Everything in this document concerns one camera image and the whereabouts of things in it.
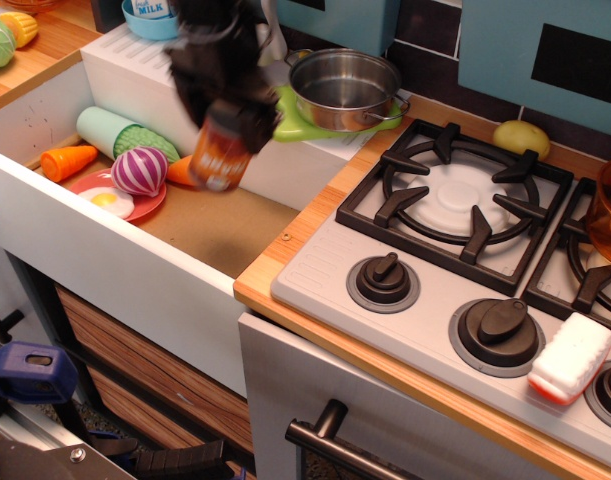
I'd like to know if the mint green cup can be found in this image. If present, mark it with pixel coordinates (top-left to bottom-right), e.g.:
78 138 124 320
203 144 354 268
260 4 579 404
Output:
76 106 140 160

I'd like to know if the purple striped toy onion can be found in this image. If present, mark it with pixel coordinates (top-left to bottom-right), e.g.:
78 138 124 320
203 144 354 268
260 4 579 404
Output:
111 146 168 197

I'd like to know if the pink plastic plate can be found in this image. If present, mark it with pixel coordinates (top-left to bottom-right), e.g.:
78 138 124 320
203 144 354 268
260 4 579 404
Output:
68 168 167 222

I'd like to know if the black right stove knob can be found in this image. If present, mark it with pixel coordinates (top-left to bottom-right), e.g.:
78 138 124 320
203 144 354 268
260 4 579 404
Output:
584 360 611 428

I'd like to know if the black middle stove knob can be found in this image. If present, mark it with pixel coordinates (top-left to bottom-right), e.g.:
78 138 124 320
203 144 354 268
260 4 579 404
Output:
448 298 546 378

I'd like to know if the blue plastic bowl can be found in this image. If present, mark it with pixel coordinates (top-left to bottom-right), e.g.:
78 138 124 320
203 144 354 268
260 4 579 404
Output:
121 0 178 41

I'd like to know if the milk carton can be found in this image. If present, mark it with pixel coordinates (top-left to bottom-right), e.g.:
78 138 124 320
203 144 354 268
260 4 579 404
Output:
131 0 176 20

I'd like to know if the black left burner grate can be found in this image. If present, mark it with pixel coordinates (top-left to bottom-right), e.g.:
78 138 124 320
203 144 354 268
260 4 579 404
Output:
336 119 573 296

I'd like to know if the orange toy carrot left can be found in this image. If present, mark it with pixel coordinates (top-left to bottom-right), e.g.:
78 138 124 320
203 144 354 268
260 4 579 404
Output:
40 145 98 182

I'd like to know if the orange toy carrot right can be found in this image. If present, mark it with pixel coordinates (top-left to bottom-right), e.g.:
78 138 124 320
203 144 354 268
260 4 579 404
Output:
166 155 197 187

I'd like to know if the grey toy stove top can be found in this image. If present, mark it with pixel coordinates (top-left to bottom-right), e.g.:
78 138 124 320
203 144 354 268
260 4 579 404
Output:
270 124 611 475

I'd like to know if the yellow toy corn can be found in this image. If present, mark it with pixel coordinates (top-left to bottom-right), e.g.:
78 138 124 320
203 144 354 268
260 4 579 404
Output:
0 11 39 48

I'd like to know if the black right burner grate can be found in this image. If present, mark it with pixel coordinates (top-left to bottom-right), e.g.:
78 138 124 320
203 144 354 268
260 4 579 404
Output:
522 178 611 330

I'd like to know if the orange transparent bowl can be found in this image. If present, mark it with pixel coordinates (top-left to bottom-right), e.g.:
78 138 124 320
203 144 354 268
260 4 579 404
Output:
585 160 611 264

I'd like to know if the yellow toy potato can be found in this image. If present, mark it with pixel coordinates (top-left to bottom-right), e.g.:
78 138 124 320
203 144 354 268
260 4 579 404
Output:
492 120 551 160

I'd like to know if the black stove knob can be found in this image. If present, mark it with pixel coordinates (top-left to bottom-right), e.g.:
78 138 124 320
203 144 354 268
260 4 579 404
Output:
448 298 546 378
584 360 611 428
346 252 421 314

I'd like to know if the black left stove knob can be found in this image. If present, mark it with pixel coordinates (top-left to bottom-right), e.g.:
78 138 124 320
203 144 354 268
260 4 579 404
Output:
346 252 421 314

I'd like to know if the black burner grate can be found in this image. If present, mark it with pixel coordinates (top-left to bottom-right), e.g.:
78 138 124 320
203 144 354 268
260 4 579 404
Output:
522 178 611 330
336 119 573 296

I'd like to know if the white red toy sponge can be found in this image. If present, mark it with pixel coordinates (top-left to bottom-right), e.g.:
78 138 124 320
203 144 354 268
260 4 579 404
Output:
527 313 611 406

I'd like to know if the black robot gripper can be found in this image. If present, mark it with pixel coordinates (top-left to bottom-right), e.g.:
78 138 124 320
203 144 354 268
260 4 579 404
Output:
166 0 280 154

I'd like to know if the toy fried egg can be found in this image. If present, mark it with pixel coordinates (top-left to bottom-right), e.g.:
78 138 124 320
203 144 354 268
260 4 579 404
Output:
78 187 135 219

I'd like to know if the stainless steel pot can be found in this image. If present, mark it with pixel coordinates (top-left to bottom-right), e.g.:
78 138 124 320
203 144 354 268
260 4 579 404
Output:
284 48 410 133

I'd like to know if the white toy sink basin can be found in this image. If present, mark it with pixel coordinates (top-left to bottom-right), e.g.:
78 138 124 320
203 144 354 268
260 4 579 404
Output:
0 22 386 399

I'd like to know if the orange toy carrot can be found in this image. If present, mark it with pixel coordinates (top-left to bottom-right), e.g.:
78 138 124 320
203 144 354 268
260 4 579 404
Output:
166 155 197 187
40 145 98 182

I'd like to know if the green plastic cutting board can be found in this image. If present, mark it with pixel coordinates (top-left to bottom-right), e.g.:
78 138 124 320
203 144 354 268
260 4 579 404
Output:
273 85 404 143

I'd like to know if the blue clamp handle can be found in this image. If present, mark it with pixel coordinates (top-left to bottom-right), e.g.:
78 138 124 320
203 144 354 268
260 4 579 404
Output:
0 341 78 405

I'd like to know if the black oven door handle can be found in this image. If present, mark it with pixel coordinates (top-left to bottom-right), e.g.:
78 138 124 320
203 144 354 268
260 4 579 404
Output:
285 399 417 479

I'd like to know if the orange beans can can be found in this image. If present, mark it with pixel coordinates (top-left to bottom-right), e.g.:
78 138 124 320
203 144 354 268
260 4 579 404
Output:
188 100 252 192

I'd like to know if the grey toy faucet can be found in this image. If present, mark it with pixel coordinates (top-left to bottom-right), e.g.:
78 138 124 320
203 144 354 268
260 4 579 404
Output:
259 0 288 67

